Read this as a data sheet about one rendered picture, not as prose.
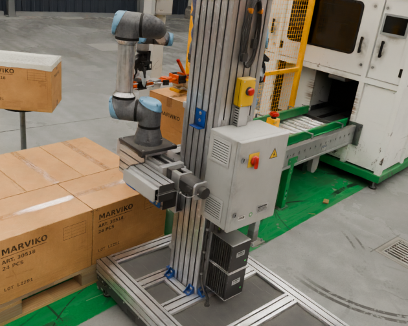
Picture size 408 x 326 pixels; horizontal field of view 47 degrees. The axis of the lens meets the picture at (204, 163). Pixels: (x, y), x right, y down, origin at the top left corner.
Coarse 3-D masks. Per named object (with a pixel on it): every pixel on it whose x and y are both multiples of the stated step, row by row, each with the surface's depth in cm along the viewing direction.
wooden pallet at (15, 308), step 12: (72, 276) 281; (84, 276) 289; (96, 276) 297; (60, 288) 286; (72, 288) 287; (12, 300) 255; (24, 300) 273; (36, 300) 274; (48, 300) 275; (0, 312) 252; (12, 312) 258; (24, 312) 264; (0, 324) 255
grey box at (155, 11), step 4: (152, 0) 392; (156, 0) 391; (160, 0) 393; (164, 0) 396; (168, 0) 399; (172, 0) 403; (152, 4) 393; (156, 4) 392; (160, 4) 394; (164, 4) 398; (168, 4) 401; (152, 8) 394; (156, 8) 393; (160, 8) 396; (164, 8) 400; (168, 8) 403; (152, 12) 396; (156, 12) 395; (160, 12) 398; (164, 12) 401; (168, 12) 404
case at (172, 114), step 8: (168, 88) 333; (152, 96) 322; (160, 96) 317; (168, 96) 313; (176, 96) 315; (184, 96) 317; (168, 104) 314; (176, 104) 309; (168, 112) 316; (176, 112) 311; (168, 120) 318; (176, 120) 313; (160, 128) 325; (168, 128) 319; (176, 128) 315; (168, 136) 321; (176, 136) 316; (176, 144) 318
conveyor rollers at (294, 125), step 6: (282, 120) 473; (288, 120) 477; (294, 120) 482; (300, 120) 487; (306, 120) 484; (312, 120) 489; (282, 126) 461; (288, 126) 458; (294, 126) 463; (300, 126) 468; (306, 126) 465; (312, 126) 470; (294, 132) 444
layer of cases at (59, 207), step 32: (0, 160) 319; (32, 160) 325; (64, 160) 330; (96, 160) 337; (0, 192) 280; (32, 192) 284; (64, 192) 289; (96, 192) 294; (128, 192) 298; (0, 224) 249; (32, 224) 253; (64, 224) 263; (96, 224) 281; (128, 224) 301; (160, 224) 325; (0, 256) 240; (32, 256) 255; (64, 256) 271; (96, 256) 290; (0, 288) 247; (32, 288) 263
